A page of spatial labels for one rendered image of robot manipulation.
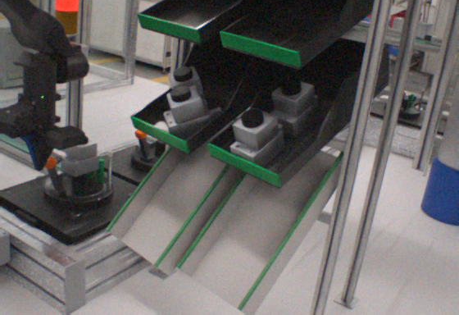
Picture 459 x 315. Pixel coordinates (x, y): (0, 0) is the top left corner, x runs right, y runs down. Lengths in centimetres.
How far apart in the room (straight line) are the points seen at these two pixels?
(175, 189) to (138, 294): 22
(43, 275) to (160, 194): 24
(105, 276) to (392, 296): 57
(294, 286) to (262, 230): 29
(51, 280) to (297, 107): 51
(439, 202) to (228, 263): 82
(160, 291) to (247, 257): 27
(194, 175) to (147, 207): 10
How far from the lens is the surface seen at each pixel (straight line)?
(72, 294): 96
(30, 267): 100
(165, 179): 94
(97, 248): 96
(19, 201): 110
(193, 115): 78
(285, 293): 108
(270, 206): 84
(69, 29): 122
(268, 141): 72
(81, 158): 106
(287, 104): 76
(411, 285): 120
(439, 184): 150
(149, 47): 642
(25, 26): 90
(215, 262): 84
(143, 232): 91
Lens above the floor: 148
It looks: 20 degrees down
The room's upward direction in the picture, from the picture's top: 7 degrees clockwise
